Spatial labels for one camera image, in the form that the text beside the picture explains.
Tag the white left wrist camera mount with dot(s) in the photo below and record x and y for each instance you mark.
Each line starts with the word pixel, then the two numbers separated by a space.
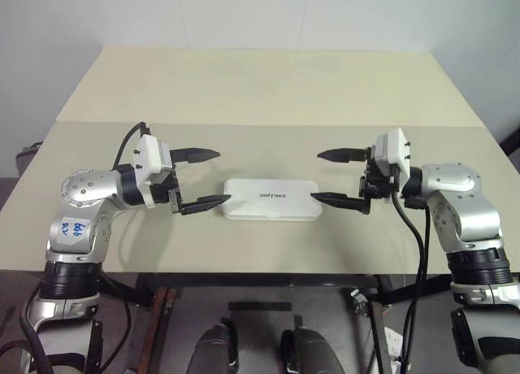
pixel 148 158

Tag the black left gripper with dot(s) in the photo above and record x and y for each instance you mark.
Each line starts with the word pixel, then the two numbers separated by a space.
pixel 162 187

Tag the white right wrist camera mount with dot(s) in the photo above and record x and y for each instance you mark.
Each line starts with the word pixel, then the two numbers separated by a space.
pixel 396 146

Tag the grey chair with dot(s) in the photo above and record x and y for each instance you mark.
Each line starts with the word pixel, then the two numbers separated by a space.
pixel 26 158

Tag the white plastic pencil case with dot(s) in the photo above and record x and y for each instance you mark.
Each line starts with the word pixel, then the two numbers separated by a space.
pixel 272 205

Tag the black table frame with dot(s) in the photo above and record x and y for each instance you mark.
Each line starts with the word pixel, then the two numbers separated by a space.
pixel 264 282

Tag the black tape strip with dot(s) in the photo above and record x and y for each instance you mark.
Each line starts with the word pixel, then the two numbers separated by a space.
pixel 260 306

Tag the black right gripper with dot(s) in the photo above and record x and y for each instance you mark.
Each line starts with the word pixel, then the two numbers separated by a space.
pixel 378 185

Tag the dark rounded shape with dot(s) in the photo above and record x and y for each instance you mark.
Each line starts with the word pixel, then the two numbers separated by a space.
pixel 310 349
pixel 215 349

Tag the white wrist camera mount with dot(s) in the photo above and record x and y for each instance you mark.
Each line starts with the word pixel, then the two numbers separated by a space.
pixel 396 146
pixel 148 158

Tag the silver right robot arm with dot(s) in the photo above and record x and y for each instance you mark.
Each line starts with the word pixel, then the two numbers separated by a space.
pixel 451 187

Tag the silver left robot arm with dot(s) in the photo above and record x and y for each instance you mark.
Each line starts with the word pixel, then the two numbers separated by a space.
pixel 87 187

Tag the brown metal bar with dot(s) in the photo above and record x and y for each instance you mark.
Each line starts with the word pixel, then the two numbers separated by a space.
pixel 156 329

